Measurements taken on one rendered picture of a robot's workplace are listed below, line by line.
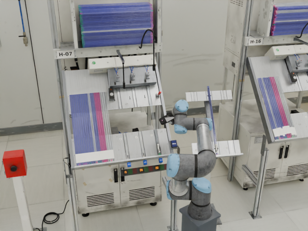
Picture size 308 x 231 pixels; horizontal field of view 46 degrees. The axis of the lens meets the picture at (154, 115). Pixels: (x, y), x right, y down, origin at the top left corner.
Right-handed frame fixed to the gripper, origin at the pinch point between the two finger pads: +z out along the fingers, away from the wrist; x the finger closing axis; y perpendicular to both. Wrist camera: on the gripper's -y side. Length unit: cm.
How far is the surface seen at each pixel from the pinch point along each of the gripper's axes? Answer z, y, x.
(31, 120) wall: 194, -86, 102
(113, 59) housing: 9, -10, 59
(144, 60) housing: 10, 10, 49
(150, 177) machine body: 62, -18, -25
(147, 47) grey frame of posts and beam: 7, 16, 56
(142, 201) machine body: 77, -31, -39
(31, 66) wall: 152, -59, 144
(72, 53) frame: 6, -35, 74
